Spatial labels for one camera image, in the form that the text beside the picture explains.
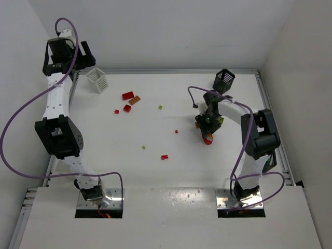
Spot red flower lego brick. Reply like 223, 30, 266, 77
203, 133, 214, 145

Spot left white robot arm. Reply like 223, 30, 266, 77
34, 29, 105, 204

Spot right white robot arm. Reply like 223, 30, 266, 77
193, 92, 281, 201

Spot white slotted bin back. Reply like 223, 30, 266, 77
86, 68, 109, 94

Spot white slotted bin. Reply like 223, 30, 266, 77
86, 68, 109, 94
53, 159, 71, 174

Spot black slotted bin back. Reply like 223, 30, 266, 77
213, 68, 236, 95

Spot black slotted bin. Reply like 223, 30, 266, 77
262, 152, 277, 173
213, 68, 236, 95

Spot large red lego brick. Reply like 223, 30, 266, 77
122, 91, 135, 101

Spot small red square lego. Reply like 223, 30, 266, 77
123, 105, 132, 113

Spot orange lego plate left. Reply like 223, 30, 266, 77
129, 95, 141, 106

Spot black slotted bin right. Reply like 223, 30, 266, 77
262, 152, 277, 173

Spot white slotted bin left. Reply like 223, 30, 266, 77
53, 159, 71, 174

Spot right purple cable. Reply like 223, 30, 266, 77
187, 86, 285, 211

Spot purple cable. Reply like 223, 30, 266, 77
187, 86, 285, 211
0, 17, 123, 203

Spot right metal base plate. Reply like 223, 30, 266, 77
215, 189, 264, 210

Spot metal base plate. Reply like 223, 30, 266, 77
215, 189, 264, 210
76, 188, 123, 210

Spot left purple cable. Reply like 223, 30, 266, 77
0, 17, 123, 203

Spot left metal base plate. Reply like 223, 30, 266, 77
76, 188, 123, 210

